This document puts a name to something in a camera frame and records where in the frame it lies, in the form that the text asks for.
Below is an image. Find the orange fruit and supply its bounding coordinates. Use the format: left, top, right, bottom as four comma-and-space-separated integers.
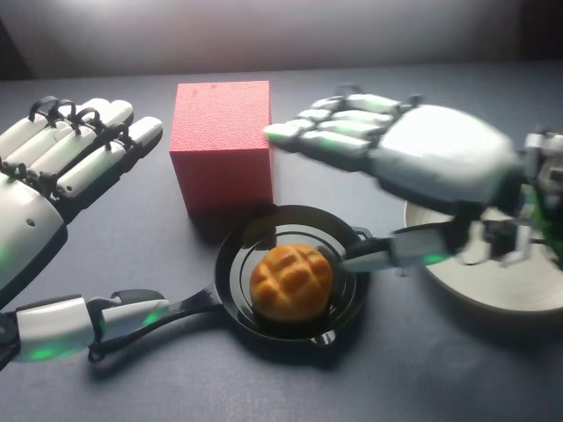
249, 244, 333, 324

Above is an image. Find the black frying pan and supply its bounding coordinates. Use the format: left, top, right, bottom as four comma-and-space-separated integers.
87, 203, 375, 362

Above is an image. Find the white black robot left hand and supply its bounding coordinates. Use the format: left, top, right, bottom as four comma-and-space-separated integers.
0, 96, 171, 366

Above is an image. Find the red box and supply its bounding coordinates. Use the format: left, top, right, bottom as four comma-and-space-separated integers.
169, 80, 277, 229

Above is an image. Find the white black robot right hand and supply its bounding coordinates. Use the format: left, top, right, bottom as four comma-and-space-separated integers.
262, 85, 524, 273

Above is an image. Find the white bowl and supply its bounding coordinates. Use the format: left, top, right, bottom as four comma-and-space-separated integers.
403, 200, 563, 314

